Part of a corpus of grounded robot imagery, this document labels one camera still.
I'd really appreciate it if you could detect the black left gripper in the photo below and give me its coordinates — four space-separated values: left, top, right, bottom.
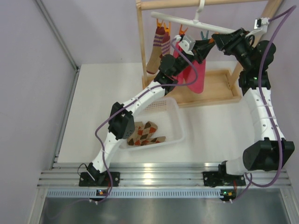
171 38 214 77

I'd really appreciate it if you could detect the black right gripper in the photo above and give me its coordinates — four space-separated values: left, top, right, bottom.
211 28 252 71

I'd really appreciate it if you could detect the argyle beige orange sock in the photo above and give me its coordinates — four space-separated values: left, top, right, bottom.
127 121 166 147

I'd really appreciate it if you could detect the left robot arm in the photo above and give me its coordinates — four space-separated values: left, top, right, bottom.
79 39 215 187

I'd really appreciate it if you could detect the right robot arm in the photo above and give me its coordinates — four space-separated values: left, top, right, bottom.
212 28 295 185

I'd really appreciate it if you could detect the teal clip inner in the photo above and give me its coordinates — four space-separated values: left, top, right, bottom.
200 30 209 40

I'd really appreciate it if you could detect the white clip hanger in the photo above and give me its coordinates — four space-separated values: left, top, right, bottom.
148 0 234 34

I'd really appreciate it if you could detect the wooden drying rack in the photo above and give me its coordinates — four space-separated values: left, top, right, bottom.
135 0 285 108

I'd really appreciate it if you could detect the beige maroon striped sock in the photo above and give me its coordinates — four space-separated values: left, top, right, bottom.
146 27 165 74

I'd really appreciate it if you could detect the white plastic basket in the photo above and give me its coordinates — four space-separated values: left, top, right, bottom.
120 97 186 151

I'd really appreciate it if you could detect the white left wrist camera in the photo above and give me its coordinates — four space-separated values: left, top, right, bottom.
174 35 196 56

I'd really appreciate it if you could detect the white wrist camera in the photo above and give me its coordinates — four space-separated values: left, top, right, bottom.
174 35 196 56
246 17 270 37

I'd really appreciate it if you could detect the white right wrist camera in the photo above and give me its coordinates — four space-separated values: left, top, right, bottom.
246 17 270 37

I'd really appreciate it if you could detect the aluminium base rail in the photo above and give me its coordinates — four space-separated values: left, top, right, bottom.
37 163 294 202

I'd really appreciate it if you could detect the aluminium frame post left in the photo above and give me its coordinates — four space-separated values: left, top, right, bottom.
35 0 80 70

